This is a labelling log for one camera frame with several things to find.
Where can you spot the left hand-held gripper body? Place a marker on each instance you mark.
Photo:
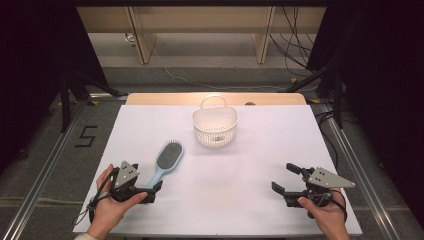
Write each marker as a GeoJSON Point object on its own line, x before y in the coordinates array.
{"type": "Point", "coordinates": [126, 175]}

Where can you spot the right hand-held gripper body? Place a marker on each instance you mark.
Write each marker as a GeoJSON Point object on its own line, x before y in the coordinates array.
{"type": "Point", "coordinates": [325, 180]}

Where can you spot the light blue hairbrush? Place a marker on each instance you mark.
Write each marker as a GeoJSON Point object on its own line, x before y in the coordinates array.
{"type": "Point", "coordinates": [168, 159]}

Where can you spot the white plastic basket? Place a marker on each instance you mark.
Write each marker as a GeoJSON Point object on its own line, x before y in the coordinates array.
{"type": "Point", "coordinates": [215, 125]}

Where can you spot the person's right hand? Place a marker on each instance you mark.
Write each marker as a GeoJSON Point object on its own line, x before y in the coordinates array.
{"type": "Point", "coordinates": [325, 216]}

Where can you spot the person's left hand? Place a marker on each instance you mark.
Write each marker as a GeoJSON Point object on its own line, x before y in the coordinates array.
{"type": "Point", "coordinates": [106, 206]}

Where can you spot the white table sheet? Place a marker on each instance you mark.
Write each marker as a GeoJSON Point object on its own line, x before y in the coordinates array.
{"type": "Point", "coordinates": [233, 186]}

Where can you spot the wooden table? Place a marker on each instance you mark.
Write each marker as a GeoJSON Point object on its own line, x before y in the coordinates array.
{"type": "Point", "coordinates": [173, 99]}

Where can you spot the black metal stand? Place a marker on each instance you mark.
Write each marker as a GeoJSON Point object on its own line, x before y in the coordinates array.
{"type": "Point", "coordinates": [336, 96]}
{"type": "Point", "coordinates": [66, 100]}

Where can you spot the black curtain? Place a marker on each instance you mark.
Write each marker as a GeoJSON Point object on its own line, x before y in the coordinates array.
{"type": "Point", "coordinates": [383, 83]}
{"type": "Point", "coordinates": [36, 66]}

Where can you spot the beige wooden desk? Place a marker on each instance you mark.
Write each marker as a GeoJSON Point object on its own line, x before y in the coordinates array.
{"type": "Point", "coordinates": [200, 20]}

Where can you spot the metal floor rail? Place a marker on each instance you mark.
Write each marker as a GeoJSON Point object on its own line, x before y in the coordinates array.
{"type": "Point", "coordinates": [36, 190]}
{"type": "Point", "coordinates": [363, 180]}

